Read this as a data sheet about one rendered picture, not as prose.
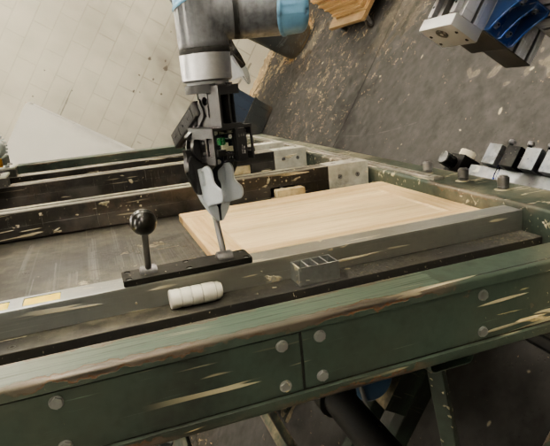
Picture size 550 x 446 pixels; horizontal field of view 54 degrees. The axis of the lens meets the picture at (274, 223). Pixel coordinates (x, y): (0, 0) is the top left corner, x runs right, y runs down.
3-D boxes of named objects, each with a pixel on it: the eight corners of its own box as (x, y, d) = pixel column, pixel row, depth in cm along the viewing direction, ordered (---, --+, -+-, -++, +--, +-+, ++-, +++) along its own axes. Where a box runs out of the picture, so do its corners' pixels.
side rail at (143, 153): (247, 158, 276) (244, 137, 273) (13, 190, 243) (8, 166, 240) (243, 157, 283) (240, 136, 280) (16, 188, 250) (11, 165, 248)
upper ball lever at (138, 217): (164, 282, 83) (158, 219, 74) (138, 288, 82) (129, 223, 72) (158, 265, 85) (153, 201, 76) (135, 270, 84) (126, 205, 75)
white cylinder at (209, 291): (172, 312, 79) (224, 301, 81) (169, 294, 78) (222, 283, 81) (169, 305, 82) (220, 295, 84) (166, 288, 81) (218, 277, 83)
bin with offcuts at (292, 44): (321, 15, 532) (265, -21, 507) (298, 63, 534) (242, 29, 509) (301, 23, 580) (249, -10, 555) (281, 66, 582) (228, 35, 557)
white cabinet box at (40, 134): (243, 201, 518) (25, 102, 439) (217, 255, 521) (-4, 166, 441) (227, 191, 575) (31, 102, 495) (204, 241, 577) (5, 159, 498)
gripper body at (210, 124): (214, 170, 77) (205, 83, 74) (184, 166, 84) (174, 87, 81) (257, 162, 82) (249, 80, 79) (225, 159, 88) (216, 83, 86)
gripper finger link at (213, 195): (220, 228, 81) (213, 168, 79) (199, 223, 86) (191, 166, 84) (236, 224, 83) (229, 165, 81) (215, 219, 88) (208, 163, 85)
